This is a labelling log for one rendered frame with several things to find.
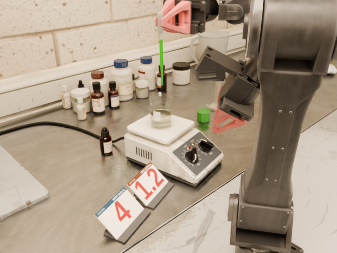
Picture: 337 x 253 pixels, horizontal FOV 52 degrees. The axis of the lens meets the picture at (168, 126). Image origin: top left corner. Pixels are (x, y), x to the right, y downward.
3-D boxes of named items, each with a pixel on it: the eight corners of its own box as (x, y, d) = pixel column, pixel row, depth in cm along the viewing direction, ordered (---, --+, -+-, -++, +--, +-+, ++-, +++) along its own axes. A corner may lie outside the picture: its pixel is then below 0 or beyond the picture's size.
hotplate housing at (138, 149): (223, 162, 83) (226, 132, 79) (195, 190, 73) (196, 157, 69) (150, 136, 94) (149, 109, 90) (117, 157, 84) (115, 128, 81)
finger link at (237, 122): (199, 132, 72) (222, 101, 66) (203, 111, 77) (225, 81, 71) (227, 146, 73) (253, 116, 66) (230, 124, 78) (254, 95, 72)
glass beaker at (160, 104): (174, 131, 78) (174, 98, 75) (150, 133, 78) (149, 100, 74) (170, 120, 84) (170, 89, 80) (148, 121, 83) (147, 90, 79)
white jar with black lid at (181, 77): (193, 82, 133) (193, 64, 130) (182, 86, 128) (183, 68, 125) (179, 78, 137) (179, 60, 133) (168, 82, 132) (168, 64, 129)
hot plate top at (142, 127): (196, 124, 82) (196, 121, 82) (167, 145, 74) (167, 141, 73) (156, 112, 89) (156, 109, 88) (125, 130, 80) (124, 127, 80)
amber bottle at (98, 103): (92, 110, 109) (88, 81, 105) (104, 108, 110) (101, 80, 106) (93, 115, 106) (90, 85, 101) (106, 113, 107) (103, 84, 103)
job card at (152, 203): (174, 184, 74) (174, 168, 73) (153, 209, 67) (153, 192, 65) (150, 177, 77) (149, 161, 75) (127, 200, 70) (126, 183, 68)
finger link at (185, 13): (170, 5, 66) (195, -1, 73) (141, 3, 70) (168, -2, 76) (170, 41, 69) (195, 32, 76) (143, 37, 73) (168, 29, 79)
